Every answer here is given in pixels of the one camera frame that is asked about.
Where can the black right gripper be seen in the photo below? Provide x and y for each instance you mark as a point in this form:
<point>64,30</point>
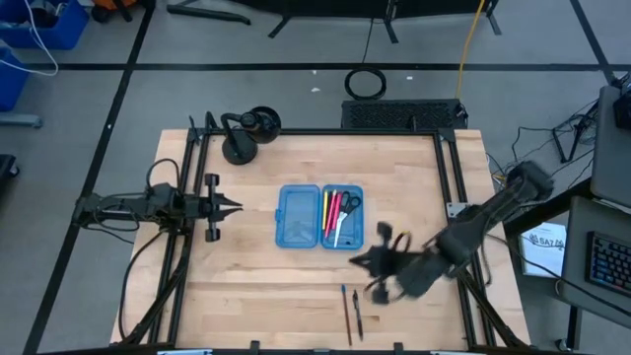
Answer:
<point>409,268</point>

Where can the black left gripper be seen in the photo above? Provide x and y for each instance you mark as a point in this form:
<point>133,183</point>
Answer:
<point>209,207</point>

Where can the black ballpoint pen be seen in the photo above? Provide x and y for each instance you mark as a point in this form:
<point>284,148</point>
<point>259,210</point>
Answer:
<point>358,315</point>

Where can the brown pencil blue cap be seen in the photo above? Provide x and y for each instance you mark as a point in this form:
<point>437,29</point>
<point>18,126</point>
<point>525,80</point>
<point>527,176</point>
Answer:
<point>346,315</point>

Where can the pink pencil yellow tip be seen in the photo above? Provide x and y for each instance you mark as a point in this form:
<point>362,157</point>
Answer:
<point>330,214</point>

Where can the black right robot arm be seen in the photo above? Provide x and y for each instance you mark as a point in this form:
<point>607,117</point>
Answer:
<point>493,217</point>

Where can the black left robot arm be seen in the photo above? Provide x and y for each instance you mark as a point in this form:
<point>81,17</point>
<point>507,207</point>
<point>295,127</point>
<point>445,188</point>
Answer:
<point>123,207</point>

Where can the blue plastic supply box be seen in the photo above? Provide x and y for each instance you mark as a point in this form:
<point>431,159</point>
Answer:
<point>298,217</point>

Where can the black desk lamp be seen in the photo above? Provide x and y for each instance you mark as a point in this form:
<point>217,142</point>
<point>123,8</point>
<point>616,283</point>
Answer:
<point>241,143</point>

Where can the black perforated case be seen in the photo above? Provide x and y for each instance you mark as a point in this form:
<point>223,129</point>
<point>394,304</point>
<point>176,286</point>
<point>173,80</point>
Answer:
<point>404,114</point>

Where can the white printed paper sheet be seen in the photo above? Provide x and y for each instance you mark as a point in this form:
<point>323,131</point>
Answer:
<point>547,246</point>

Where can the black floor bar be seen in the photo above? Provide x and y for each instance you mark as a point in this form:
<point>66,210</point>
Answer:
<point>207,14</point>

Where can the black caster foot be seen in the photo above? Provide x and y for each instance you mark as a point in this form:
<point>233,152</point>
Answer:
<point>6,167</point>

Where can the grey stand foot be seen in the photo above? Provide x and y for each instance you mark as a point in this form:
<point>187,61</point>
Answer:
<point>20,120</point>

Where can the orange and black object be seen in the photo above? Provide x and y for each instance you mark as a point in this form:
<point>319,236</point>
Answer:
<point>116,4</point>

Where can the black computer keyboard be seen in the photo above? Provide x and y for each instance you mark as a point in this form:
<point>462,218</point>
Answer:
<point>611,263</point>

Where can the blue plastic storage bin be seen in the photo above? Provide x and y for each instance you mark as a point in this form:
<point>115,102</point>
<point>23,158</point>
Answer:
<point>64,29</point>
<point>10,84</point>

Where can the grey desk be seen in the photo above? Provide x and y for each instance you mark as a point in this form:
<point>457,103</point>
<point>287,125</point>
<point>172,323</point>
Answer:
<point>611,163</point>

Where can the black desk device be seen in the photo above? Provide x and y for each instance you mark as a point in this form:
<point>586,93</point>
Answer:
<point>623,108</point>

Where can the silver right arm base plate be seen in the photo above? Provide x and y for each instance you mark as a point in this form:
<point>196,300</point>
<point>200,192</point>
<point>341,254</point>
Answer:
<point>456,209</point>

